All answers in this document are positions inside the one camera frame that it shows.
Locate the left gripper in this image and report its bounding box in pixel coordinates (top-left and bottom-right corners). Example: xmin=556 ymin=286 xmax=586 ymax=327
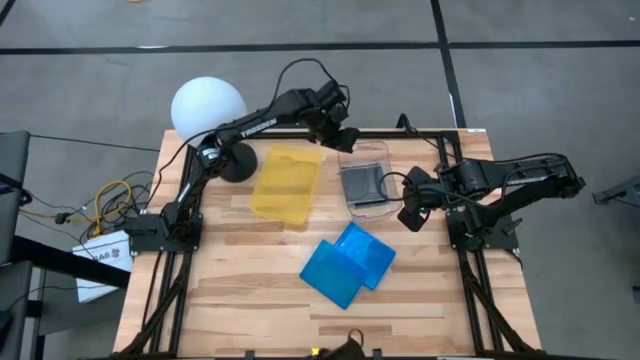
xmin=302 ymin=102 xmax=362 ymax=154

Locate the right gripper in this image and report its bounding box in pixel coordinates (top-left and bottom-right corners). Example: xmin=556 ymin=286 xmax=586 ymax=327
xmin=397 ymin=167 xmax=447 ymax=234

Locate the clear jewel case black tray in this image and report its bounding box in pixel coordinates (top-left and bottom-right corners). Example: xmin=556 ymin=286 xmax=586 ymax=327
xmin=341 ymin=163 xmax=389 ymax=209

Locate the clear plastic bin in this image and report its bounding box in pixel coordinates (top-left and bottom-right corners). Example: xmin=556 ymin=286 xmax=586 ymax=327
xmin=337 ymin=140 xmax=405 ymax=220

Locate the yellow translucent plastic bin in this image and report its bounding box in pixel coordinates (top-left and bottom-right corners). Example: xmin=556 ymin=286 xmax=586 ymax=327
xmin=248 ymin=144 xmax=327 ymax=227

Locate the white globe lamp black stand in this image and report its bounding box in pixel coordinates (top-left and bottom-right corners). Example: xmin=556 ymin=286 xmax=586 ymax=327
xmin=170 ymin=76 xmax=259 ymax=184

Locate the grey stand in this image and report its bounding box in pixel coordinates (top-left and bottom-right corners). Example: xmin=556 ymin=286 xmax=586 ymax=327
xmin=593 ymin=174 xmax=640 ymax=206

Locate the white cardboard box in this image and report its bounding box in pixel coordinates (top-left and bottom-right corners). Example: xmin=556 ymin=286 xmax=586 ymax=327
xmin=72 ymin=229 xmax=134 ymax=304

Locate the black beam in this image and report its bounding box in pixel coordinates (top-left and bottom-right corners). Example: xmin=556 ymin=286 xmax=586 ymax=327
xmin=9 ymin=234 xmax=132 ymax=290

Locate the grey chair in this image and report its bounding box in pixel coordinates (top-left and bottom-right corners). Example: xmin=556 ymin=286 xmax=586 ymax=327
xmin=0 ymin=130 xmax=32 ymax=264

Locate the black aluminium rig frame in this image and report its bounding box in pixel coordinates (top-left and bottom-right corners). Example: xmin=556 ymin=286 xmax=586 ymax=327
xmin=115 ymin=127 xmax=540 ymax=359

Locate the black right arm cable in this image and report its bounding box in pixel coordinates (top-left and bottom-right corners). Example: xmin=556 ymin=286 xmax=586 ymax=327
xmin=379 ymin=171 xmax=417 ymax=204

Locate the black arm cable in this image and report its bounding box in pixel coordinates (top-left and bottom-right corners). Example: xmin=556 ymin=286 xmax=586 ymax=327
xmin=148 ymin=57 xmax=352 ymax=201
xmin=379 ymin=171 xmax=417 ymax=204

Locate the long black power cable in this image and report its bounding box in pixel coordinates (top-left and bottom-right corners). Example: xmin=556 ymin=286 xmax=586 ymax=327
xmin=407 ymin=122 xmax=469 ymax=164

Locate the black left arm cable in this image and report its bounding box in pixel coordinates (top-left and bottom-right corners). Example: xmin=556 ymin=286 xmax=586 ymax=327
xmin=148 ymin=57 xmax=352 ymax=201

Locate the black cable bundle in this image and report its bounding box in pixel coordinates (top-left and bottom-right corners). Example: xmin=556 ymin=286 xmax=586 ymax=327
xmin=54 ymin=171 xmax=154 ymax=241

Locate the yellow cable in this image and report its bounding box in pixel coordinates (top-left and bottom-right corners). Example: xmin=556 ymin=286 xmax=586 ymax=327
xmin=19 ymin=179 xmax=134 ymax=237

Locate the thin black floor cable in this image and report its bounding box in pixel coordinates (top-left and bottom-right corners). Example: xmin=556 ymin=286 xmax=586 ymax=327
xmin=29 ymin=133 xmax=161 ymax=153

